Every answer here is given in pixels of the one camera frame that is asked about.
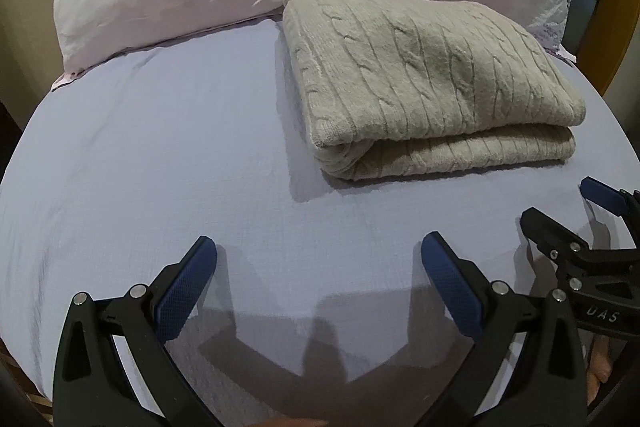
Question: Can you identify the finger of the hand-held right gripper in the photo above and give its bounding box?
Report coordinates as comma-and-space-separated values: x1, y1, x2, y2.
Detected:
579, 176, 640, 221
520, 206, 597, 276

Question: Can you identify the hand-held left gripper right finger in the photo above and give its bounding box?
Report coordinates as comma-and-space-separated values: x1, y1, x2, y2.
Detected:
421, 231, 587, 427

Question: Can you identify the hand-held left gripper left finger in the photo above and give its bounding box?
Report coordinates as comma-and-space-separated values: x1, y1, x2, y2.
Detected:
52, 235, 222, 427

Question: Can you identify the beige cable-knit sweater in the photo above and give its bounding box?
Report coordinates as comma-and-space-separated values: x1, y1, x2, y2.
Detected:
281, 0, 587, 182

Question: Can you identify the person's right hand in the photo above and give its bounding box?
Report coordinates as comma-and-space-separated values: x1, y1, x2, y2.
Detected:
586, 338, 614, 411

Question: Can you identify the lavender bed sheet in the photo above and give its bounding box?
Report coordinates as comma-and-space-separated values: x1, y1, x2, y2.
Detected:
0, 14, 640, 427

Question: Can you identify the wooden bed frame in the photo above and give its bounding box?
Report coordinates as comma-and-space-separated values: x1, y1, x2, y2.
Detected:
562, 0, 640, 94

